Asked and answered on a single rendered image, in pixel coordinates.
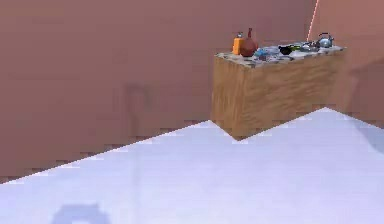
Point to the green and yellow small item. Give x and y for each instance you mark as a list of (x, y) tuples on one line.
[(295, 47)]

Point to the black bowl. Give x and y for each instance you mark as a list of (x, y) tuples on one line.
[(285, 50)]

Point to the silver kettle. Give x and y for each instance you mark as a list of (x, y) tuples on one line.
[(325, 41)]

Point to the grey frying pan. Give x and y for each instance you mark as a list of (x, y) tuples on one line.
[(309, 48)]

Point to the orange soap dispenser bottle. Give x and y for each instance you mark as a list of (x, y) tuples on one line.
[(237, 45)]

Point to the reddish brown round vase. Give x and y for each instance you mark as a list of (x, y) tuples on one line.
[(248, 46)]

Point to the wooden counter with speckled top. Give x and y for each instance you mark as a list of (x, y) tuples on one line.
[(266, 93)]

